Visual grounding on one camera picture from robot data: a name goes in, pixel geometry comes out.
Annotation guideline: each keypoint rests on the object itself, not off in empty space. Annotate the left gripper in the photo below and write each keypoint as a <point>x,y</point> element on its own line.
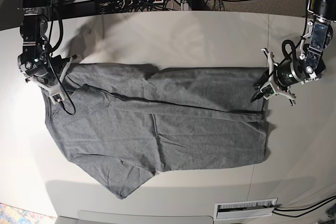
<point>280,76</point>

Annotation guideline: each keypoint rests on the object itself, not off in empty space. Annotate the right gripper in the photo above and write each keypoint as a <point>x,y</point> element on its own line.
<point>48,74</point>

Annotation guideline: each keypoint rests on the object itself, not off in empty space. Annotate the grey T-shirt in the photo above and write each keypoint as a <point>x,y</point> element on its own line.
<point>122,124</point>

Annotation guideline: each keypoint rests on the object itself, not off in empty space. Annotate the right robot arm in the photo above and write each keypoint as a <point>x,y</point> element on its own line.
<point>42,32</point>

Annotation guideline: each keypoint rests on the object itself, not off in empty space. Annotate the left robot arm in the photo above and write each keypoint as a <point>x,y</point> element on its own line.
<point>303,61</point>

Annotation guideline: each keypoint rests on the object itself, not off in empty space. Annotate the black power strip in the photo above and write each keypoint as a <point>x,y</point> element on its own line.
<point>128,6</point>

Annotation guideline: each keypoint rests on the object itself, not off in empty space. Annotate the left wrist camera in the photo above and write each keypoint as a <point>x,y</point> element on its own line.
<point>268,91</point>

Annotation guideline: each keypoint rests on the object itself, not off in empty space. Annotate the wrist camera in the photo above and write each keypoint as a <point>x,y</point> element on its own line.
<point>268,91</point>
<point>57,97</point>

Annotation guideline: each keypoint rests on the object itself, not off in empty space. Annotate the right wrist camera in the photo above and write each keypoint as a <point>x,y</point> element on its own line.
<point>57,97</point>

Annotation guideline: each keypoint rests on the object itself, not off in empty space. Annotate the white cable grommet box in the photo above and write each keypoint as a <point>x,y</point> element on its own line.
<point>244,209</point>

